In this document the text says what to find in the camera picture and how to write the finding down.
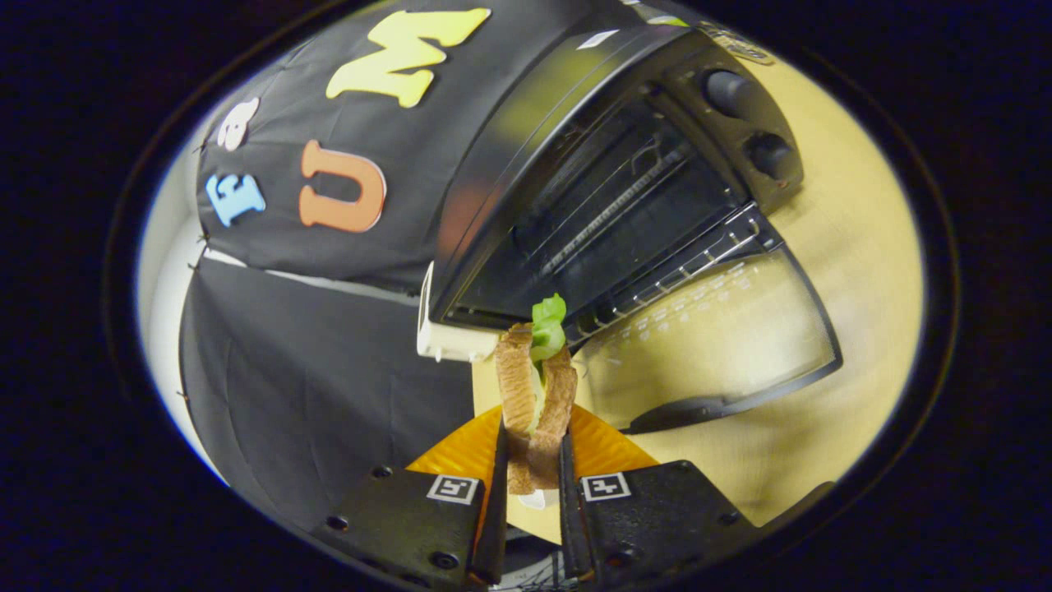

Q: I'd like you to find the white pop-up toaster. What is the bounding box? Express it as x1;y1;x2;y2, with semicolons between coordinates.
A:
416;263;502;363

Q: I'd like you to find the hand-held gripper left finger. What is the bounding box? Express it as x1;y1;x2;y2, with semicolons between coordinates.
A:
316;407;510;590

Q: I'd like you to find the toast sandwich with lettuce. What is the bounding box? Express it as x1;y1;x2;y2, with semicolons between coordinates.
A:
495;294;579;509

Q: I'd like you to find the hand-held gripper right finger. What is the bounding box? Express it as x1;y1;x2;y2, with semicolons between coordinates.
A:
559;403;759;582

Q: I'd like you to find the black toaster oven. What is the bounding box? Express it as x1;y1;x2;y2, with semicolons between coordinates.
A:
427;21;844;436

